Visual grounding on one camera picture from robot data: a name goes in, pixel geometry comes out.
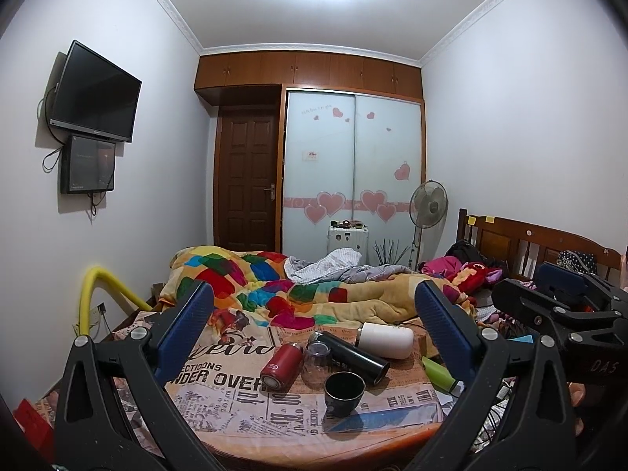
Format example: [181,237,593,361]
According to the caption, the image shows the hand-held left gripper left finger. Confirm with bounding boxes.
[53,281,231,471]

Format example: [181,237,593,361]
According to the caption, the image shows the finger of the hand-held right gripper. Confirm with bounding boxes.
[534,261,628,311]
[492,279,577,349]

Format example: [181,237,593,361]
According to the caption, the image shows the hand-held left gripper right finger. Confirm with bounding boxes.
[414,282,584,471]

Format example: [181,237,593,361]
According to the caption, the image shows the clear glass cup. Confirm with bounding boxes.
[301,341,330,387]

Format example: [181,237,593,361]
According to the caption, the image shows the black ceramic cup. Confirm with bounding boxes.
[324,372,366,419]

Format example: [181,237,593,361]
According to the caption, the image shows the person's right hand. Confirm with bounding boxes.
[566,382,597,440]

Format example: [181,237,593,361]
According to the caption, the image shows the black polka-dot bag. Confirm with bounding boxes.
[556,250,599,276]

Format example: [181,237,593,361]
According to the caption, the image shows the green bottle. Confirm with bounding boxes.
[422,356,464,396]

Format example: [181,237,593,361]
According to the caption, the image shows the red plush toy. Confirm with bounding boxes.
[444,261,504,305]

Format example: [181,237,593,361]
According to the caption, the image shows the white thermos flask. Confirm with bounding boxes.
[356,322,415,360]

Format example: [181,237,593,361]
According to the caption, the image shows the wooden bed headboard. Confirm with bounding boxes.
[456,207,624,288]

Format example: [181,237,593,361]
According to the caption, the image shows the pink cloth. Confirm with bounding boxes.
[422,255,462,278]

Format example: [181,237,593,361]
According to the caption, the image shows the black clothing pile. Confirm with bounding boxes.
[444,240,484,266]

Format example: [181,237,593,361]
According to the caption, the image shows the colourful patchwork blanket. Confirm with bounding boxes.
[157,245,476,334]

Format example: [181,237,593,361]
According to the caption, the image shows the black thermos flask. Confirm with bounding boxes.
[307,331,391,387]

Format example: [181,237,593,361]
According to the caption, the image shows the newspaper print bedsheet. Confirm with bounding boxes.
[39,309,491,452]

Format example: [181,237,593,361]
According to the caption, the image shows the dried twigs bundle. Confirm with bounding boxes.
[373,239,415,270]

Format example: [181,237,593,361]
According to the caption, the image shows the red metal bottle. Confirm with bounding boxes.
[260,343,304,391]

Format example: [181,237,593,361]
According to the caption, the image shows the yellow foam pipe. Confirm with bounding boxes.
[78,266,154,339]

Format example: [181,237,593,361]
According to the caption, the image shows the grey striped cloth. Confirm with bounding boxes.
[285,248,413,285]

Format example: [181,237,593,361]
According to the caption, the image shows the standing electric fan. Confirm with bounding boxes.
[409,180,449,270]

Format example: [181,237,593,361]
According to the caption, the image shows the white suitcase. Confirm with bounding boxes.
[328,226,370,262]

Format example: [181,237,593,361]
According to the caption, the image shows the brown wooden door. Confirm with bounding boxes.
[214,104,283,252]

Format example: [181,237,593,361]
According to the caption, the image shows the red box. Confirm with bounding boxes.
[14,397,55,462]

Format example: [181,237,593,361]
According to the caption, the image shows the frosted sliding wardrobe with hearts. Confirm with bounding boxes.
[282,87,425,266]

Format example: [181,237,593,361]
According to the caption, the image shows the brown overhead cabinets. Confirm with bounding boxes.
[194,50,424,106]

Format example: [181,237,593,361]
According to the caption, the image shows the small black wall monitor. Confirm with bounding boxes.
[60,133,117,195]

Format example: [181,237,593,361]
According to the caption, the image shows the wall-mounted black television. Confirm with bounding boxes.
[48,39,143,144]

